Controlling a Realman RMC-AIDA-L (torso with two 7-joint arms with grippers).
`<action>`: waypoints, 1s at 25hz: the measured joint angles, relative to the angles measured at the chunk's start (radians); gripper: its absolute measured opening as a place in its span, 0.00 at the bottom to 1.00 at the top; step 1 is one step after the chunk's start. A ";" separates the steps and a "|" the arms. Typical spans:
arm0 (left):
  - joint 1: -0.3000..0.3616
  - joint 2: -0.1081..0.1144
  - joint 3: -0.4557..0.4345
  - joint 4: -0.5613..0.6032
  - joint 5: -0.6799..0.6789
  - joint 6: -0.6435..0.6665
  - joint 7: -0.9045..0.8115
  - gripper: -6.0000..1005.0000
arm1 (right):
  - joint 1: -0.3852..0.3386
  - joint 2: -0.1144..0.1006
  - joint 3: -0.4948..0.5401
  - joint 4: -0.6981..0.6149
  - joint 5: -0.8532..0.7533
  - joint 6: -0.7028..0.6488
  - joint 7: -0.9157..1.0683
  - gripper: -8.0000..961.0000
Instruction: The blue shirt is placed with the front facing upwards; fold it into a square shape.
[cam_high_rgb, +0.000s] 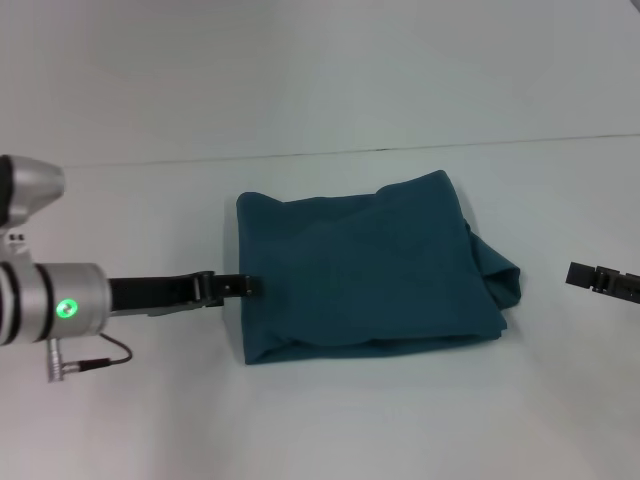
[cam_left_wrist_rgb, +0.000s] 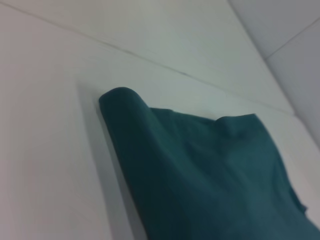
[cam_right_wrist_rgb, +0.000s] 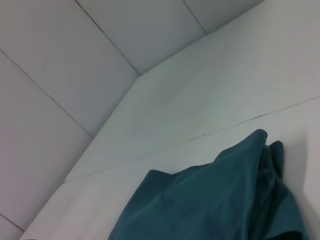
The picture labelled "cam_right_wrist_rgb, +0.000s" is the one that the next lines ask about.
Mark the teal t-shirt with pink print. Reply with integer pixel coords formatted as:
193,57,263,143
107,128,310,240

